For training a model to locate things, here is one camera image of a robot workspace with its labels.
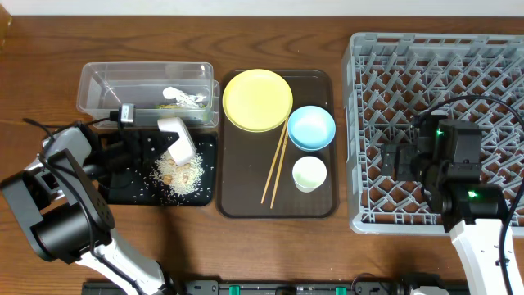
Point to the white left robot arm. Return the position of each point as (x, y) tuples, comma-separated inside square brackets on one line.
[(63, 215)]

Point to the white tissue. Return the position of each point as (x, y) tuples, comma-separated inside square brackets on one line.
[(175, 95)]

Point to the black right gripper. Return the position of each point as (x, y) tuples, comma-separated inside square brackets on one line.
[(400, 161)]

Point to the light blue bowl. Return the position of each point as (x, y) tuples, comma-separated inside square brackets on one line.
[(311, 128)]

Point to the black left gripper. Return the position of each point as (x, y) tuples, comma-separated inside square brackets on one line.
[(137, 144)]

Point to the right wooden chopstick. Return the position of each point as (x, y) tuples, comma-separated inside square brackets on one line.
[(277, 164)]

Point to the clear plastic waste bin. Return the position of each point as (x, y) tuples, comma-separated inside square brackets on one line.
[(105, 86)]

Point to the white bowl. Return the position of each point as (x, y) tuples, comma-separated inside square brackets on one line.
[(183, 148)]

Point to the green snack wrapper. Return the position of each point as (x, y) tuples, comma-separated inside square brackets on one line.
[(176, 106)]

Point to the wooden chopstick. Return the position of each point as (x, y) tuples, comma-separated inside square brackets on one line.
[(266, 189), (277, 164)]

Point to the left wooden chopstick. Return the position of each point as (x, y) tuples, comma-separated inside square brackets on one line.
[(266, 189)]

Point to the black waste tray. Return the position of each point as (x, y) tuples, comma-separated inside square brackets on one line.
[(130, 187)]

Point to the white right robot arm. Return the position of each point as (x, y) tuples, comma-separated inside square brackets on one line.
[(445, 160)]

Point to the grey dishwasher rack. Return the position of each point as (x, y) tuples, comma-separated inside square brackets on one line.
[(388, 78)]

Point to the yellow plate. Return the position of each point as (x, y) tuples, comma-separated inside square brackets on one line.
[(257, 100)]

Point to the white cup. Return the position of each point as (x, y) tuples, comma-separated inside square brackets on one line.
[(309, 173)]

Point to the rice and nut leftovers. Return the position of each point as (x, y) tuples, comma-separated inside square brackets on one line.
[(190, 185)]

